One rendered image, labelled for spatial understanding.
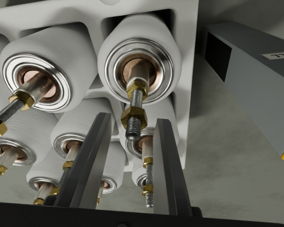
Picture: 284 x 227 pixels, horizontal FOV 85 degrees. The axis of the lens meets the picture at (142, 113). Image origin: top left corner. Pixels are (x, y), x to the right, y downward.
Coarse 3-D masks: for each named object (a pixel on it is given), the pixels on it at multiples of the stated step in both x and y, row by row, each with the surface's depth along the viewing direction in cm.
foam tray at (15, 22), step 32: (64, 0) 19; (96, 0) 19; (128, 0) 19; (160, 0) 19; (192, 0) 18; (0, 32) 21; (32, 32) 24; (96, 32) 21; (192, 32) 21; (192, 64) 23; (96, 96) 27; (128, 160) 39
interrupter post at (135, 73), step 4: (132, 68) 16; (136, 68) 16; (140, 68) 16; (144, 68) 16; (132, 72) 15; (136, 72) 15; (140, 72) 15; (144, 72) 15; (148, 72) 16; (128, 76) 16; (132, 76) 14; (136, 76) 14; (140, 76) 14; (144, 76) 15; (148, 76) 16; (128, 80) 14; (132, 80) 14; (136, 80) 14; (140, 80) 14; (144, 80) 14; (148, 80) 15; (128, 84) 14; (148, 84) 14; (148, 88) 15
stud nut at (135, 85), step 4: (132, 84) 14; (136, 84) 13; (140, 84) 14; (144, 84) 14; (128, 88) 14; (132, 88) 13; (136, 88) 13; (140, 88) 13; (144, 88) 13; (128, 92) 14; (144, 92) 14; (128, 96) 14; (144, 96) 14
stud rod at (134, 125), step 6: (138, 90) 13; (132, 96) 13; (138, 96) 13; (132, 102) 12; (138, 102) 12; (132, 120) 10; (138, 120) 10; (132, 126) 10; (138, 126) 10; (126, 132) 10; (132, 132) 10; (138, 132) 10; (126, 138) 10; (132, 138) 10; (138, 138) 10
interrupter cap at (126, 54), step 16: (128, 48) 15; (144, 48) 15; (160, 48) 15; (112, 64) 16; (128, 64) 16; (144, 64) 16; (160, 64) 16; (112, 80) 17; (160, 80) 17; (160, 96) 18
